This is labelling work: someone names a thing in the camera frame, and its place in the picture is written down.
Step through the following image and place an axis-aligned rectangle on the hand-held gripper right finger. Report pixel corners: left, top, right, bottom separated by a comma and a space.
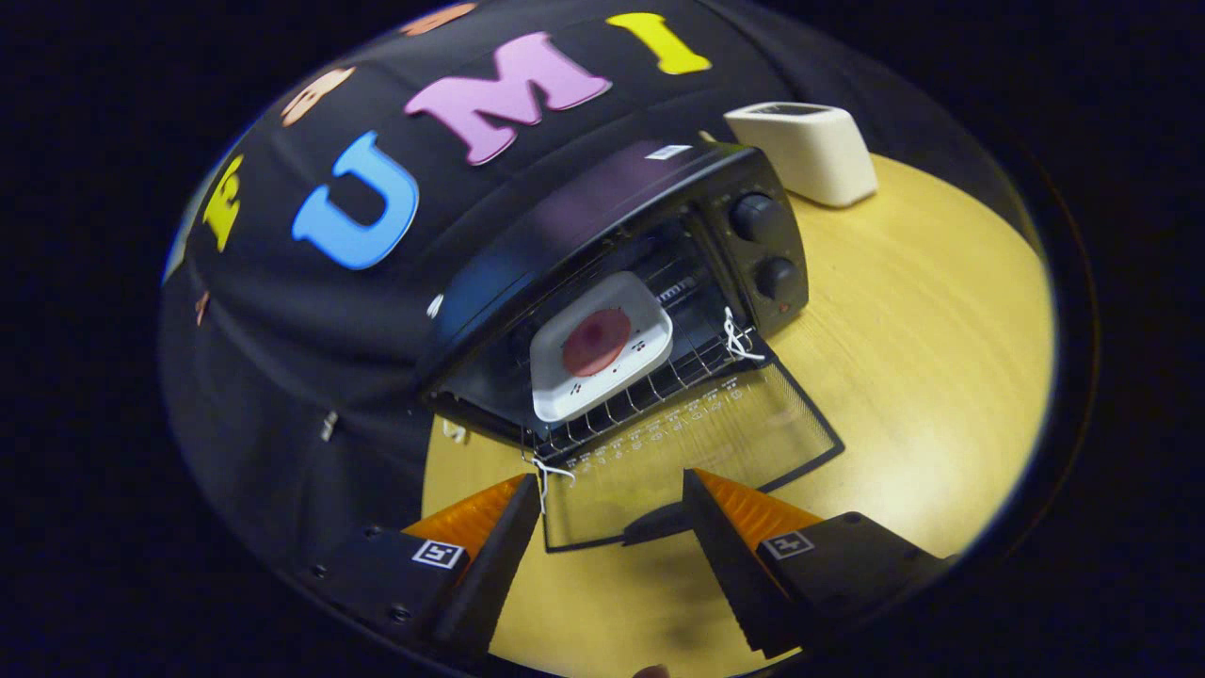
683, 468, 952, 658

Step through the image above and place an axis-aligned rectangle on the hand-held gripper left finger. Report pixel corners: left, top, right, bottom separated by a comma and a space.
301, 474, 542, 660

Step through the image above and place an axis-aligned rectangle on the white square plate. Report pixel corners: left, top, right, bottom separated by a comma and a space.
529, 271, 675, 425

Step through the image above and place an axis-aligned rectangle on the pink round meat slice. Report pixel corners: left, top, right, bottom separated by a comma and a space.
562, 308, 633, 378

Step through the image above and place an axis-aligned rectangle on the black toaster oven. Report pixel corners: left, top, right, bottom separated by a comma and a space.
414, 141, 845, 554

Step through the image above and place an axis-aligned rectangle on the cream white toaster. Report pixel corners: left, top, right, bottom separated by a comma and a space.
723, 101, 879, 209

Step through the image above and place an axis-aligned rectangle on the black backdrop cloth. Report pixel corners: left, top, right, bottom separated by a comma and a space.
155, 0, 952, 604

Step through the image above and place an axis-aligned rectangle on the oven wire rack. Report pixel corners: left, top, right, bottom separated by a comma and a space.
522, 273, 759, 460

